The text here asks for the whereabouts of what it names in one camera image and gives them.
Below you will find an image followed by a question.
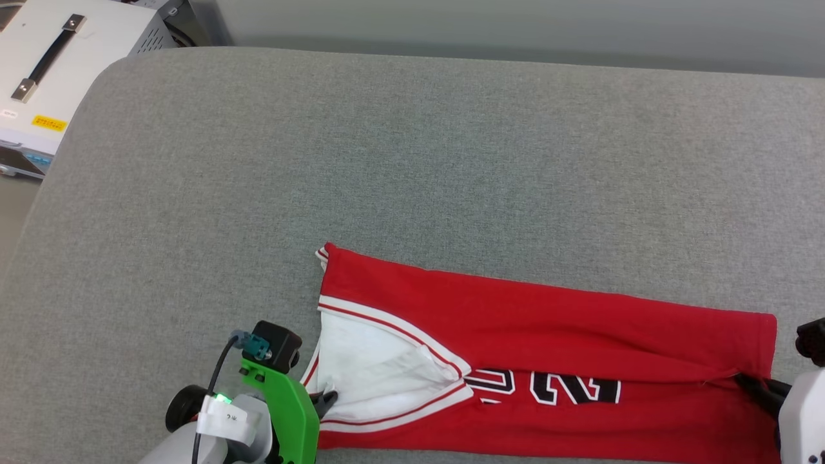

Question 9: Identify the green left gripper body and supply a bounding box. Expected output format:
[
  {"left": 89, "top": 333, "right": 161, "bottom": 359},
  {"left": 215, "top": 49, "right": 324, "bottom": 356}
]
[{"left": 166, "top": 358, "right": 322, "bottom": 464}]

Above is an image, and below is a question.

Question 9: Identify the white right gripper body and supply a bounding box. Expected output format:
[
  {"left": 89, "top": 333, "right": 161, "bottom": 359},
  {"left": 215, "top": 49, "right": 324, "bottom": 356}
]
[{"left": 776, "top": 367, "right": 825, "bottom": 464}]

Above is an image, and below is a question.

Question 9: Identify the white metal equipment box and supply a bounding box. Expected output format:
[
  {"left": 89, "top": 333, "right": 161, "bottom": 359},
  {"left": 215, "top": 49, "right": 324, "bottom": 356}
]
[{"left": 0, "top": 0, "right": 179, "bottom": 181}]

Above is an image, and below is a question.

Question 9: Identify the white label tag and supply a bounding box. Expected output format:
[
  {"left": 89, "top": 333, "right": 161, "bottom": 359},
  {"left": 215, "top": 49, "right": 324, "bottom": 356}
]
[{"left": 196, "top": 394, "right": 249, "bottom": 446}]

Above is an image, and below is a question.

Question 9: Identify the black left camera cable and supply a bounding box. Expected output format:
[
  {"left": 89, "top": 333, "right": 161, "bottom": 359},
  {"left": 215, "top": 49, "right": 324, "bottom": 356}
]
[{"left": 191, "top": 337, "right": 240, "bottom": 464}]

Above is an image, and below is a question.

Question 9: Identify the teal left camera connector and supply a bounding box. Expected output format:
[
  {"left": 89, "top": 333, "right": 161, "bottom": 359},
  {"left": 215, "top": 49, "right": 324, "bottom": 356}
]
[{"left": 230, "top": 329, "right": 272, "bottom": 361}]

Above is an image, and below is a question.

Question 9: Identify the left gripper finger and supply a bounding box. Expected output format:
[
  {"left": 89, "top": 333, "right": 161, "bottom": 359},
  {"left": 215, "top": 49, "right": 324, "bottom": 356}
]
[{"left": 311, "top": 389, "right": 340, "bottom": 423}]

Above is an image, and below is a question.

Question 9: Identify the black strap box handle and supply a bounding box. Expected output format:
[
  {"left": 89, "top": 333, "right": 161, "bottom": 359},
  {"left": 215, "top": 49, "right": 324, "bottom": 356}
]
[{"left": 10, "top": 14, "right": 87, "bottom": 104}]

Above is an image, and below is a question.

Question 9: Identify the red white basketball jersey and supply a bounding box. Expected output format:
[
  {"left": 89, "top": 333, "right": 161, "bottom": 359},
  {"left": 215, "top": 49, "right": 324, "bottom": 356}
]
[{"left": 302, "top": 242, "right": 779, "bottom": 464}]

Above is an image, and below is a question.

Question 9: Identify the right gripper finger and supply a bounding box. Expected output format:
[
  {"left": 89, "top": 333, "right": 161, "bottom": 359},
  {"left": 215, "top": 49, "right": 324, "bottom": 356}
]
[{"left": 734, "top": 373, "right": 793, "bottom": 420}]

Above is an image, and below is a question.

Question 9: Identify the white partition panel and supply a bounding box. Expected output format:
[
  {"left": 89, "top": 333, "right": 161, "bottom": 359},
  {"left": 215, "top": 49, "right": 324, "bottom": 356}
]
[{"left": 193, "top": 0, "right": 825, "bottom": 79}]

